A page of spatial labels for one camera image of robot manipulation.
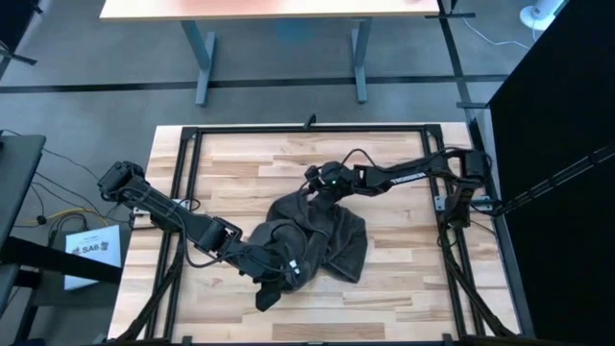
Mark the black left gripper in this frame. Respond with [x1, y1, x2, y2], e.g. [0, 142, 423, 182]
[224, 237, 305, 313]

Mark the dark grey terry towel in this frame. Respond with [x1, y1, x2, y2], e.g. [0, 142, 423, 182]
[245, 189, 370, 293]

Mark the grey desk leg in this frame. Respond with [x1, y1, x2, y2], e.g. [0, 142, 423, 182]
[180, 19, 217, 108]
[349, 17, 374, 105]

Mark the black partition base bar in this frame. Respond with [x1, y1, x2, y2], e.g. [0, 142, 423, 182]
[425, 0, 491, 127]

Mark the white paper sign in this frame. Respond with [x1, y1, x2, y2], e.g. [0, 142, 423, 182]
[63, 224, 122, 292]

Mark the black desk crossbar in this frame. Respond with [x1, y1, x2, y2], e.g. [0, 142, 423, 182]
[0, 235, 124, 285]

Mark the black partition panel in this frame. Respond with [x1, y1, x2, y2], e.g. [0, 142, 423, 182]
[487, 0, 615, 346]

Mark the white floor fan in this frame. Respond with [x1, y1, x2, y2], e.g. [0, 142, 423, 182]
[518, 0, 566, 33]

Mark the black side desk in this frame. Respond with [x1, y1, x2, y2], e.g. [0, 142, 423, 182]
[0, 134, 48, 251]

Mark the black stand leg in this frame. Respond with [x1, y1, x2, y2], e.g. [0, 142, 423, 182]
[0, 40, 38, 81]

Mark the black aluminium table frame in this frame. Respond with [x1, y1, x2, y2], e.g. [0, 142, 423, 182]
[112, 122, 523, 346]

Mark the yellow floor cable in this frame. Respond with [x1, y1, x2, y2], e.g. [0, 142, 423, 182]
[12, 206, 111, 229]

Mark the white power cable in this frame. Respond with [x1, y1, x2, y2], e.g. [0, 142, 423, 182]
[460, 16, 532, 52]

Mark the black floor cable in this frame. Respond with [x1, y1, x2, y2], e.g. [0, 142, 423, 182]
[0, 128, 138, 233]

